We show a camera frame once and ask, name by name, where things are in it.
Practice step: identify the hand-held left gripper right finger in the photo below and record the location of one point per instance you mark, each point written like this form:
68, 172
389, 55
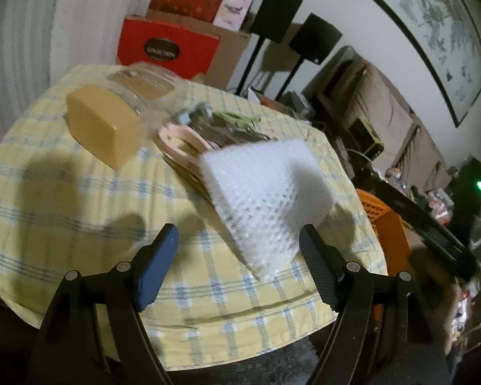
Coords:
318, 266

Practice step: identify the orange plastic basket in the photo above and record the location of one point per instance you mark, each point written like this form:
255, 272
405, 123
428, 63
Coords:
384, 216

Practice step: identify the white curtain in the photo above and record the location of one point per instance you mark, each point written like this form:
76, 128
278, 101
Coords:
24, 48

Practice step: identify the yellow plaid tablecloth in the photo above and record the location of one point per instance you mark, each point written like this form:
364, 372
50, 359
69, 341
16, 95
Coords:
64, 208

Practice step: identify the pile of pink clips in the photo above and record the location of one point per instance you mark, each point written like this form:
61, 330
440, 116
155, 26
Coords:
176, 144

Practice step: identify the brown sofa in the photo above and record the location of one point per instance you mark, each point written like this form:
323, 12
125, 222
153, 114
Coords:
384, 104

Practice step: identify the white foam mesh sheet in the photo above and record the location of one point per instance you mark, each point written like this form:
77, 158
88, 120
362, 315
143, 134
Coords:
264, 200

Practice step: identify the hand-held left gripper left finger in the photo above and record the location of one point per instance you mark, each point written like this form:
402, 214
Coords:
156, 268

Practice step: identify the clear jar with tan lid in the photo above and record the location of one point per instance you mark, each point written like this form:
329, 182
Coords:
100, 124

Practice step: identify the black speaker on stand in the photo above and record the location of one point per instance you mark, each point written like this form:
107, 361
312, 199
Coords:
275, 14
314, 38

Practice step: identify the red box with oval label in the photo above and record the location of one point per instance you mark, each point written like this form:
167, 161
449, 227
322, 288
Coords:
136, 48

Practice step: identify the white and pink box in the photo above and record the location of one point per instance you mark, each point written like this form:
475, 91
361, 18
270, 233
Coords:
232, 10

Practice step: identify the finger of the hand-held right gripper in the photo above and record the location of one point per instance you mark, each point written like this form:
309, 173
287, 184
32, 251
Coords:
417, 224

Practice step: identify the framed ink painting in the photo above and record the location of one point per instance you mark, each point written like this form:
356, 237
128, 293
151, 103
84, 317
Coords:
437, 20

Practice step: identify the brown cardboard box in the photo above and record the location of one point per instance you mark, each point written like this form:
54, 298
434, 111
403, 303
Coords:
232, 56

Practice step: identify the green portable power station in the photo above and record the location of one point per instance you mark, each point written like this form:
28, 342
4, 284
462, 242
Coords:
366, 138

